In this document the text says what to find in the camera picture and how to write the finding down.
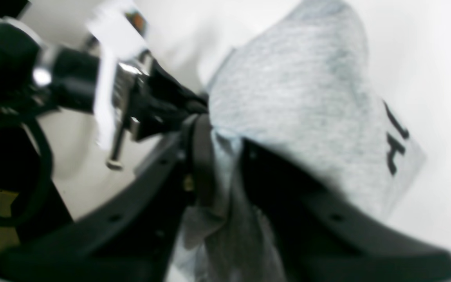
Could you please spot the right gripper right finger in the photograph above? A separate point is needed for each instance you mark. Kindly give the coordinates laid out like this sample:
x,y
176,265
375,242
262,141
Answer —
x,y
322,238

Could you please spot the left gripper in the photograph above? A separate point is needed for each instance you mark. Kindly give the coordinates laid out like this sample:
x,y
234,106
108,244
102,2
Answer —
x,y
122,74

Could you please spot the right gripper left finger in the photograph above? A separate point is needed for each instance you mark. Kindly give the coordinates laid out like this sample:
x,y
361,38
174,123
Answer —
x,y
130,238

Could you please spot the grey t-shirt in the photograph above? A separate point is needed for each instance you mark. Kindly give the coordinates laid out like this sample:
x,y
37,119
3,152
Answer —
x,y
291,75

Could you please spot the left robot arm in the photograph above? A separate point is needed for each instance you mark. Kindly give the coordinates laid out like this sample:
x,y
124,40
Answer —
x,y
21,100

